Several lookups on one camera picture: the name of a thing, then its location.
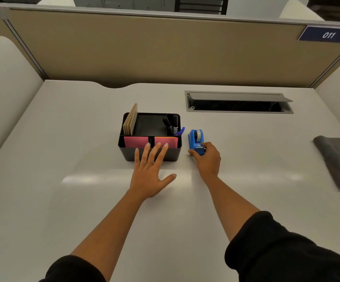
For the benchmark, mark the person's left middle finger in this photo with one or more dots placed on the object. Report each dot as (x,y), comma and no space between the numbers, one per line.
(155,155)

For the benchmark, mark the person's left thumb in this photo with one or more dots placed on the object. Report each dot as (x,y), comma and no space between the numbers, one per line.
(170,178)

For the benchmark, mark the black desk organizer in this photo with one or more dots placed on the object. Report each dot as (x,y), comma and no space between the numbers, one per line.
(149,135)

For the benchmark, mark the black marker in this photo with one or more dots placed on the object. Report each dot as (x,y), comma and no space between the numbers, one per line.
(175,123)
(167,124)

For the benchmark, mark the grey cloth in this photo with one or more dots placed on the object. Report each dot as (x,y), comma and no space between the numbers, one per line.
(337,161)

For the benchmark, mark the beige desk partition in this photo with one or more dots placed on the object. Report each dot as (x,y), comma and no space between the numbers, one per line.
(164,46)

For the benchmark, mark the pink sticky note pad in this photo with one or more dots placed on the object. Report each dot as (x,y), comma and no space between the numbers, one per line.
(136,142)
(167,141)

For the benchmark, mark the blue number sign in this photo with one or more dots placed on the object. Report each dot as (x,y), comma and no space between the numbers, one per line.
(327,34)

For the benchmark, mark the blue tape dispenser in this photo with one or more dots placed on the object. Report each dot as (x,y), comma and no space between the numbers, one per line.
(195,141)

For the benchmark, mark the tan envelopes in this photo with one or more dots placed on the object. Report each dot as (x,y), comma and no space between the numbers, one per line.
(130,120)

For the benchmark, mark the person's left little finger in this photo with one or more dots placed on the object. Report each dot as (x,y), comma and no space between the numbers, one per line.
(137,160)

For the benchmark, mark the person's left hand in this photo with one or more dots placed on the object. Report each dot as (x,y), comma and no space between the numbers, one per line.
(148,182)

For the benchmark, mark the person's right hand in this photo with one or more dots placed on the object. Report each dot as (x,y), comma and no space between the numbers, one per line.
(208,162)

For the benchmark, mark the grey cabinet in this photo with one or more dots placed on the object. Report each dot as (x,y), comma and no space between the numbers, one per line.
(123,2)

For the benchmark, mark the person's right thumb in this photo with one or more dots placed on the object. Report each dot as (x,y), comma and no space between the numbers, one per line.
(194,153)

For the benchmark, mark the black sleeve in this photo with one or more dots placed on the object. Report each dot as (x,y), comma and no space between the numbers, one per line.
(73,270)
(284,252)

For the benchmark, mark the person's left forearm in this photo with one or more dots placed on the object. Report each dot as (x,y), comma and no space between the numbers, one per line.
(114,229)

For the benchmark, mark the blue pen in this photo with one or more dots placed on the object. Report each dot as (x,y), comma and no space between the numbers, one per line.
(180,132)

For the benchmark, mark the person's right forearm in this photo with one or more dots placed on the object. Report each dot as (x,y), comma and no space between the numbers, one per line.
(228,205)

